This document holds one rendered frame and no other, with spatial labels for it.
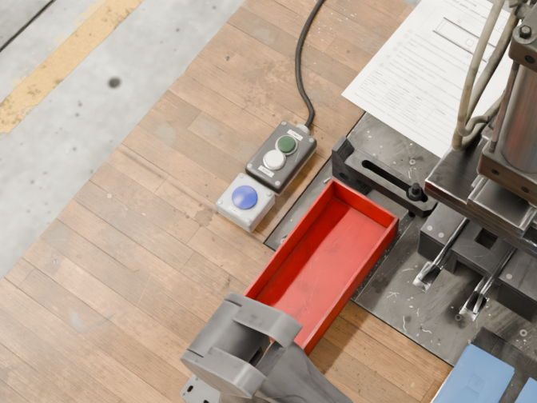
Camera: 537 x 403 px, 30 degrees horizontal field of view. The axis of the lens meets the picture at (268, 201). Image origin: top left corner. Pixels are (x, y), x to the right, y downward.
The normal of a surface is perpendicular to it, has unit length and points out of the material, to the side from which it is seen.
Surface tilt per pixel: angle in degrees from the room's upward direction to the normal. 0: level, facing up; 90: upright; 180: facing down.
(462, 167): 0
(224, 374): 35
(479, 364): 0
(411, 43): 1
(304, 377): 30
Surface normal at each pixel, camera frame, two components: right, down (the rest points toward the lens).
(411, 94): -0.04, -0.42
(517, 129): -0.79, 0.58
